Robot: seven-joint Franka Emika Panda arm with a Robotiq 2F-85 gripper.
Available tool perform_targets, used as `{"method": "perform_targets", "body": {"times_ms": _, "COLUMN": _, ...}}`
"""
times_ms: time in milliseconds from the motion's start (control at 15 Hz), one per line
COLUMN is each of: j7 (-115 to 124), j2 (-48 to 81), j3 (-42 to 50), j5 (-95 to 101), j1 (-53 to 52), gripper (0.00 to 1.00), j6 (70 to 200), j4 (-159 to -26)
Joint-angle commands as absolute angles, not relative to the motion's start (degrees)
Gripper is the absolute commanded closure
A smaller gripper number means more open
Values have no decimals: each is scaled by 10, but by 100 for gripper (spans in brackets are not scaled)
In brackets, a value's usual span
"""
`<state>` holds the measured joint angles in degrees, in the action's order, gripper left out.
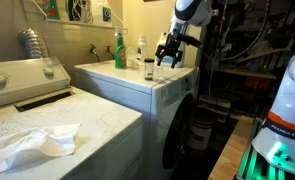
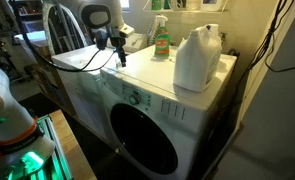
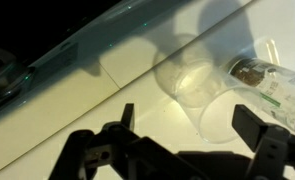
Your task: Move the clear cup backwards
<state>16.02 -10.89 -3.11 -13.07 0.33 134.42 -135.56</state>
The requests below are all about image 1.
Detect dark storage rack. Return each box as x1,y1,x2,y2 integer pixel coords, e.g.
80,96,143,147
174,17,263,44
200,0,295,118

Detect red storage box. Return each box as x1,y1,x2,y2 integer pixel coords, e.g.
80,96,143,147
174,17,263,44
242,77,272,93

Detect small jar with lid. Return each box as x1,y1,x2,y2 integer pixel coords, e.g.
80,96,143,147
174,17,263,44
143,57,156,81

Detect beige broom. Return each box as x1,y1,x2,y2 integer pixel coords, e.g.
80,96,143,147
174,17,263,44
234,39,295,65

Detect white wall shelf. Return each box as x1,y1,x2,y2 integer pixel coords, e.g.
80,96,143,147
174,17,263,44
21,0,129,34

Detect green spray bottle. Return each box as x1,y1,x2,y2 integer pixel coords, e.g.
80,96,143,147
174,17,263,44
114,26,128,70

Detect green box on shelf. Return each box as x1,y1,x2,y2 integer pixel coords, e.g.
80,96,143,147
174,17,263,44
41,0,61,21

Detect metal wall faucet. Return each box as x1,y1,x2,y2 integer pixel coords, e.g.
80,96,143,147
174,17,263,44
105,45,116,61
89,43,101,63

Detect white container with label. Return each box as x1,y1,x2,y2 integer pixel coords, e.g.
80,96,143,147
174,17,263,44
91,0,113,27

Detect crumpled clear plastic bag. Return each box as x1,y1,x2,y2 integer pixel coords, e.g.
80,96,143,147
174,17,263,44
124,46,143,68

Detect silver vent duct hose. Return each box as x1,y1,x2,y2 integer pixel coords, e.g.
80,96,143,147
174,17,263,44
17,27,50,60

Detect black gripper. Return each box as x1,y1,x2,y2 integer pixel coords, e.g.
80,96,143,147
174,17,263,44
154,31,187,70

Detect white cloth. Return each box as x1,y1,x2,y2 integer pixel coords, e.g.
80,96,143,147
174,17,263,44
0,123,83,178

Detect green-lit robot mount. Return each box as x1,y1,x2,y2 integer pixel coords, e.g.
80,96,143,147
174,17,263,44
236,119,295,180

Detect white top-load dryer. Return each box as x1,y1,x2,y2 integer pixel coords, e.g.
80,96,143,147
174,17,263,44
0,56,145,180

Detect coiled white cable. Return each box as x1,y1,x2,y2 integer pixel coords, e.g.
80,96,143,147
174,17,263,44
66,0,92,23

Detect red and white bucket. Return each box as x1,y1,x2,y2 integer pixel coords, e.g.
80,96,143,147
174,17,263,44
187,116,215,158

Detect clear plastic cup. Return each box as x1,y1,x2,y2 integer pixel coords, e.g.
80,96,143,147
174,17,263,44
153,64,165,81

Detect stacked white containers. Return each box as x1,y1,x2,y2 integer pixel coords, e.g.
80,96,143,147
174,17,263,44
198,94,232,122

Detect clear plastic bottle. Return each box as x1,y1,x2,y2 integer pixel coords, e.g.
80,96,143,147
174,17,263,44
136,34,148,66

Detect wooden table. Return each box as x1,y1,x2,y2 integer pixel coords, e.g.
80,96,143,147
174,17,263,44
207,114,255,180

